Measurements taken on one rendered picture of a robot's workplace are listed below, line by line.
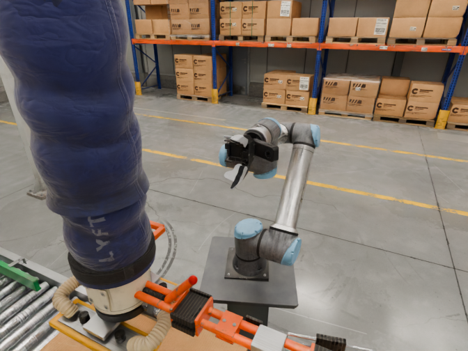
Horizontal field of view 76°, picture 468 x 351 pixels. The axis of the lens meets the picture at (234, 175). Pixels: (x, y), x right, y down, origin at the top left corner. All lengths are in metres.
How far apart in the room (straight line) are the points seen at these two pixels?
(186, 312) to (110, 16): 0.69
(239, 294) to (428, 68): 7.94
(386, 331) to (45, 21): 2.58
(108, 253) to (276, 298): 1.03
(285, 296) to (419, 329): 1.36
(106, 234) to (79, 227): 0.06
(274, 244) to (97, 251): 0.93
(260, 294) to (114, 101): 1.25
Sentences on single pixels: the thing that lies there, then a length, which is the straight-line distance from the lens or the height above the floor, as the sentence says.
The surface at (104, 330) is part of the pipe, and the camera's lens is 1.01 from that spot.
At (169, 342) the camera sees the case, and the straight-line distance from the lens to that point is 1.24.
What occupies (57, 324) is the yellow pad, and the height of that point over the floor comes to 1.18.
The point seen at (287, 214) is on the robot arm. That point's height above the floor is 1.12.
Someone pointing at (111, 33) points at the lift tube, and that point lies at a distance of 0.66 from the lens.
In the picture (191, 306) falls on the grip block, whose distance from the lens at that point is 0.87.
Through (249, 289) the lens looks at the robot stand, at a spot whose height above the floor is 0.75.
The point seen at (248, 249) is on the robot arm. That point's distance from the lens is 1.59.
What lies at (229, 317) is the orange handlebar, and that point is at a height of 1.31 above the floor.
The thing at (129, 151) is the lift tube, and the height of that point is 1.72.
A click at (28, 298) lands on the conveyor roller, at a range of 2.25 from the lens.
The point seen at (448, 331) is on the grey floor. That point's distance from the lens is 2.88.
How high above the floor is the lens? 1.97
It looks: 27 degrees down
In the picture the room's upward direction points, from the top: straight up
